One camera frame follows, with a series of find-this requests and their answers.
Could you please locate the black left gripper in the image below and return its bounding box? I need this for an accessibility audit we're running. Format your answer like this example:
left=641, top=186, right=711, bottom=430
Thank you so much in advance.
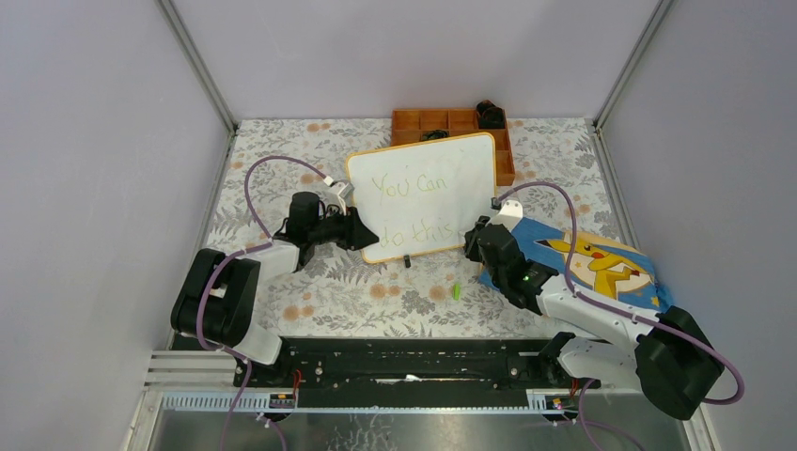
left=309, top=203, right=381, bottom=252

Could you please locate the yellow framed whiteboard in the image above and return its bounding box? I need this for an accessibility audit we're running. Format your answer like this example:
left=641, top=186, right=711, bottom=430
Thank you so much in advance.
left=345, top=132, right=497, bottom=264

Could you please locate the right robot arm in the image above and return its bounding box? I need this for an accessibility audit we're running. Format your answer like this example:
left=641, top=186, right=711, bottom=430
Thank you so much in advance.
left=464, top=216, right=730, bottom=420

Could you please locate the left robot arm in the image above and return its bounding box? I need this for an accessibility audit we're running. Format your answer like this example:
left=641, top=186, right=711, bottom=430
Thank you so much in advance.
left=170, top=192, right=379, bottom=386

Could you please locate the blue pikachu cloth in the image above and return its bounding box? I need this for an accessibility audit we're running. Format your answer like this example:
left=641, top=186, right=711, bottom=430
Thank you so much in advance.
left=511, top=218, right=673, bottom=312

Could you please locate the orange wooden compartment tray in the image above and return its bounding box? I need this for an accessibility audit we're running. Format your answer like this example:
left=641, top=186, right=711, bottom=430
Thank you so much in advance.
left=390, top=108, right=516, bottom=186

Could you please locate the dark rolled sock middle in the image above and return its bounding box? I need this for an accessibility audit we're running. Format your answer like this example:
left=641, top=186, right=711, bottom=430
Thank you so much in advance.
left=420, top=129, right=449, bottom=142

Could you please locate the dark rolled sock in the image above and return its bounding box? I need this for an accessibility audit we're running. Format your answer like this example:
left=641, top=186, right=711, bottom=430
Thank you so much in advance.
left=420, top=129, right=449, bottom=142
left=476, top=101, right=506, bottom=130

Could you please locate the dark rolled sock upper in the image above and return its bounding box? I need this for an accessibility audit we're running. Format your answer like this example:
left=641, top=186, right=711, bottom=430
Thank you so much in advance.
left=476, top=101, right=506, bottom=130

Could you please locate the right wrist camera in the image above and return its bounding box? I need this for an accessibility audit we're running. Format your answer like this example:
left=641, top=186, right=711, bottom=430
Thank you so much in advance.
left=488, top=197, right=524, bottom=232

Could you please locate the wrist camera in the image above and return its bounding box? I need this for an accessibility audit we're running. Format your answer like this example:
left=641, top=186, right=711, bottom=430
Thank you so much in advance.
left=488, top=197, right=524, bottom=232
left=320, top=176, right=353, bottom=214

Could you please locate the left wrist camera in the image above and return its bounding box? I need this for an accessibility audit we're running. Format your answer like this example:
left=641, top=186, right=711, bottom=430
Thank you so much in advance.
left=320, top=176, right=353, bottom=214

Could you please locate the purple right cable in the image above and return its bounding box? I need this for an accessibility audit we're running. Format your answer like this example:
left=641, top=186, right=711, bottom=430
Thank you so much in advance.
left=494, top=181, right=746, bottom=451

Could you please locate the purple cable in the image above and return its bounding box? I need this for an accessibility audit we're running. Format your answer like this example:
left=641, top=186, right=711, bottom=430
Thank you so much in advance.
left=494, top=181, right=746, bottom=451
left=195, top=155, right=328, bottom=451

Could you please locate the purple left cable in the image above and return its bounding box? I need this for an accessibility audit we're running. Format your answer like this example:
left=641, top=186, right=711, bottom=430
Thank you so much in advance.
left=195, top=155, right=328, bottom=451

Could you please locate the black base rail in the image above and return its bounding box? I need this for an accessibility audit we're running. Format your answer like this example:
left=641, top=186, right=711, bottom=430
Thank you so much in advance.
left=228, top=337, right=586, bottom=410

